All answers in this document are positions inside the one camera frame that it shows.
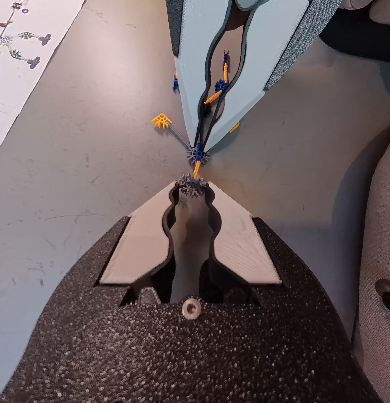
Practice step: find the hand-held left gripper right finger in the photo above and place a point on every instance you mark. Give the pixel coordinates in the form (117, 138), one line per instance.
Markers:
(242, 248)

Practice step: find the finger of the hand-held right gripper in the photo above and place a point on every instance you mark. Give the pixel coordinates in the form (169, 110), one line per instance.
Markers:
(264, 47)
(195, 47)

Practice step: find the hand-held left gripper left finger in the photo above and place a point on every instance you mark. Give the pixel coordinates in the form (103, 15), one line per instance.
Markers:
(138, 248)

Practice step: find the grey connector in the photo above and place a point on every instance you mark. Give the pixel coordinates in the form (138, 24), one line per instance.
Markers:
(191, 188)

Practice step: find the multicolour rod and connector assembly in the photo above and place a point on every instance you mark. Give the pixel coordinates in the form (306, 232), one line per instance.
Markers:
(198, 154)

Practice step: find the person's right forearm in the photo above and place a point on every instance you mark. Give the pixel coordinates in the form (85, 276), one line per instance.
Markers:
(380, 9)

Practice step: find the person's torso in beige sweater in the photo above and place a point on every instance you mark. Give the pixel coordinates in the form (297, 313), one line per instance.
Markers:
(380, 204)

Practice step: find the white toy instruction sheet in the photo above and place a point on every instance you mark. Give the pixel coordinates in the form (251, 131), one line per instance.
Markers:
(18, 78)

